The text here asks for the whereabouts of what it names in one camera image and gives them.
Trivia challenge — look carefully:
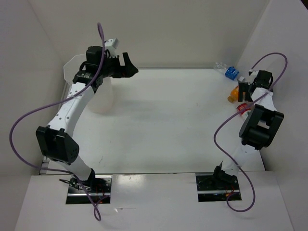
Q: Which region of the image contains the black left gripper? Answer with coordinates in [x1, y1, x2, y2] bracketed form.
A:
[99, 52, 138, 78]

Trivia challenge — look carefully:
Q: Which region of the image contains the orange bottle with label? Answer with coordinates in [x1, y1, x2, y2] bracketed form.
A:
[227, 86, 239, 103]

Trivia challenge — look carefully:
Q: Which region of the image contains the clear bottle with blue label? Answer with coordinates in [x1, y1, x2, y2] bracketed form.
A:
[214, 62, 245, 82]

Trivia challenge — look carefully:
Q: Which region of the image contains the red labelled white bottle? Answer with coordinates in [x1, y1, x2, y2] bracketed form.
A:
[236, 103, 251, 120]

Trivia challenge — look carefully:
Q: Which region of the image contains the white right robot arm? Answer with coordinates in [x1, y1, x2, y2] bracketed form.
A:
[211, 70, 284, 189]

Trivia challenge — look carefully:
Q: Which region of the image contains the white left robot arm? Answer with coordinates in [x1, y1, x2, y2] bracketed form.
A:
[36, 46, 138, 193]

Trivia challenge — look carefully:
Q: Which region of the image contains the translucent white plastic bin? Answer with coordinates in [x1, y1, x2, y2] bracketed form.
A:
[64, 54, 114, 114]

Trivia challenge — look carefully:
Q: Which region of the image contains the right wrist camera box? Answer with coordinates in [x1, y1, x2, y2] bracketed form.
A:
[248, 69, 259, 77]

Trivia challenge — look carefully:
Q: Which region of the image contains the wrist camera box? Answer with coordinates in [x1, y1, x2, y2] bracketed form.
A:
[104, 38, 119, 53]
[248, 69, 259, 77]

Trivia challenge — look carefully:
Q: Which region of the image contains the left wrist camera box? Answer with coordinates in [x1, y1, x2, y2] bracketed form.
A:
[104, 38, 119, 53]

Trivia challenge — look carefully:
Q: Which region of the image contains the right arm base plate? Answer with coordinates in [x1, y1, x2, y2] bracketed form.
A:
[195, 173, 242, 202]

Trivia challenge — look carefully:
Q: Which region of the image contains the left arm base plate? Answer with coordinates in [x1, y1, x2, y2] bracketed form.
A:
[59, 175, 112, 205]

